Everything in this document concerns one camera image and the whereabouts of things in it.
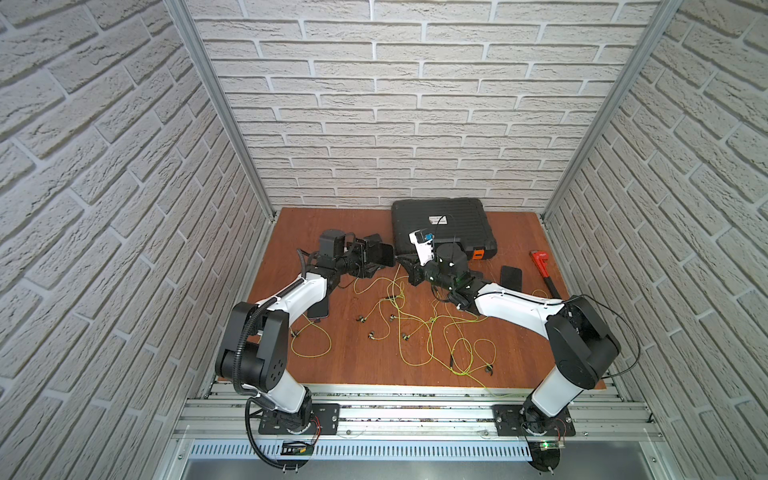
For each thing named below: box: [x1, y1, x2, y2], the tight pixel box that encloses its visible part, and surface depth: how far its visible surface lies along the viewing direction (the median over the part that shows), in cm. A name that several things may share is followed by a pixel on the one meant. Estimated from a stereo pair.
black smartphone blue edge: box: [500, 265, 523, 292], surface depth 105 cm
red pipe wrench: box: [529, 250, 561, 299], surface depth 105 cm
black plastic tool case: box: [391, 198, 497, 260], surface depth 112 cm
